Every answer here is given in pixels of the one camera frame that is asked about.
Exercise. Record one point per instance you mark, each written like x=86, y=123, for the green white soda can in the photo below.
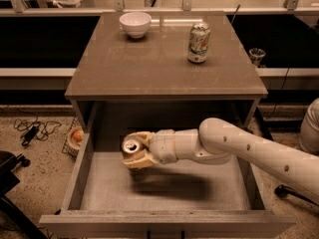
x=198, y=42

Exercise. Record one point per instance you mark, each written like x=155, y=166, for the black chair leg with caster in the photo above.
x=283, y=191

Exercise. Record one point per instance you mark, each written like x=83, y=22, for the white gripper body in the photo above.
x=163, y=146

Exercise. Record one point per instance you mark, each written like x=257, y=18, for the white ceramic bowl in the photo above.
x=136, y=24

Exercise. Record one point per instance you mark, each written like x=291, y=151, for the open grey top drawer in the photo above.
x=183, y=200

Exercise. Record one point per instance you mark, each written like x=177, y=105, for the black power adapter with cable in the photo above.
x=35, y=129

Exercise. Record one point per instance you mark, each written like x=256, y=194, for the metal railing frame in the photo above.
x=159, y=4

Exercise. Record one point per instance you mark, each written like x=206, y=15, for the black wire basket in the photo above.
x=66, y=149

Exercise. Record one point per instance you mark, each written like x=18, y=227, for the clear glass cup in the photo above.
x=256, y=55

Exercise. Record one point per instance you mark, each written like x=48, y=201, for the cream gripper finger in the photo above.
x=138, y=139
x=138, y=159

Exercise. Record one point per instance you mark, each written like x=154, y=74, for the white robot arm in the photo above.
x=214, y=142

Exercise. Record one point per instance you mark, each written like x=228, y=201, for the grey cabinet with counter top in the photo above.
x=115, y=67

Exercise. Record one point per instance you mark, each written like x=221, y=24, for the orange soda can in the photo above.
x=131, y=151

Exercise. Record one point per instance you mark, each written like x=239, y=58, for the plate with orange fruit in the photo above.
x=75, y=137

